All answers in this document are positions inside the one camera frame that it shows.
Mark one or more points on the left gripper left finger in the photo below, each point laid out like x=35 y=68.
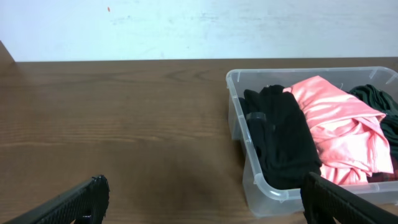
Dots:
x=87 y=203

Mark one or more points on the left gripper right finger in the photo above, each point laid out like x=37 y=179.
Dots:
x=327 y=203

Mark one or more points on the pink shirt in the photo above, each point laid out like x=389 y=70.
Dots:
x=347 y=132

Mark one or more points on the black garment with tape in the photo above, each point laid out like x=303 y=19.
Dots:
x=281 y=137

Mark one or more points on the dark green garment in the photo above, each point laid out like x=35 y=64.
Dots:
x=383 y=102

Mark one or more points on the clear plastic storage container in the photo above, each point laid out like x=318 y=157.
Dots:
x=262 y=199

